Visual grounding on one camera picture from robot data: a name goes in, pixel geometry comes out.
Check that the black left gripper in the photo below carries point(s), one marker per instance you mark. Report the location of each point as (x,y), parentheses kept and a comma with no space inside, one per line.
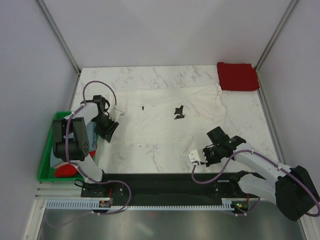
(110,130)

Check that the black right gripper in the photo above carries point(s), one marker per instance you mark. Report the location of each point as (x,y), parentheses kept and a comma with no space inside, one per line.
(207,161)

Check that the white t shirt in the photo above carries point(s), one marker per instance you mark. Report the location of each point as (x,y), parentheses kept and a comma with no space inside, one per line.
(174,117)

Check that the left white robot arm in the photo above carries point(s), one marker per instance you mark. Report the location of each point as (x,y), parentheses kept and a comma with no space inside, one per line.
(90,109)

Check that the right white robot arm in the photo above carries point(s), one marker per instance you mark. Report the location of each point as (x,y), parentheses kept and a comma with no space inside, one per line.
(270,175)

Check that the grey-blue t shirt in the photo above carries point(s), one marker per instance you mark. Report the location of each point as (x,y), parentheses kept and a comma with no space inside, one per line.
(93,139)

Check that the pink t shirt in bin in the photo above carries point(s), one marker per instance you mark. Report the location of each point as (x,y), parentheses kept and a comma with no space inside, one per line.
(60,165)

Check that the red t shirt in bin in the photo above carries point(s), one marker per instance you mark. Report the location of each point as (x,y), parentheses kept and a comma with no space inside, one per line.
(66,171)

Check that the green plastic bin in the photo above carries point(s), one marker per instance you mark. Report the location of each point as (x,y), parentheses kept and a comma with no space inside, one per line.
(46,165)

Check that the folded red t shirt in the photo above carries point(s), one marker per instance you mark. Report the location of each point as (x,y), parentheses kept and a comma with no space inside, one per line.
(239,77)

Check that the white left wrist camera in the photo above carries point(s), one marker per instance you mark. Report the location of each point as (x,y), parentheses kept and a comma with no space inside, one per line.
(115,114)

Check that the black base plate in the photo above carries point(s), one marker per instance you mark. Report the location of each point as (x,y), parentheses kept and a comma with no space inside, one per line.
(163,186)

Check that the white slotted cable duct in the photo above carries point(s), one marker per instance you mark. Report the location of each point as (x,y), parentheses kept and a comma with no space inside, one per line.
(216,204)

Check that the aluminium frame rail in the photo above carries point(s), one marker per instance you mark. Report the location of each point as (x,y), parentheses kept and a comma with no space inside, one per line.
(70,190)

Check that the left aluminium corner post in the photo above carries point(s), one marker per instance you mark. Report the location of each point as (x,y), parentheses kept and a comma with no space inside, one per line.
(58,35)

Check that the aluminium corner post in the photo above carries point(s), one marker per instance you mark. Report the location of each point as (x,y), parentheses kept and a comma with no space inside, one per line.
(58,35)
(276,33)

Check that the right aluminium corner post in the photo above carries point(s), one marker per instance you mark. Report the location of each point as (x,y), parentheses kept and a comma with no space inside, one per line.
(276,33)

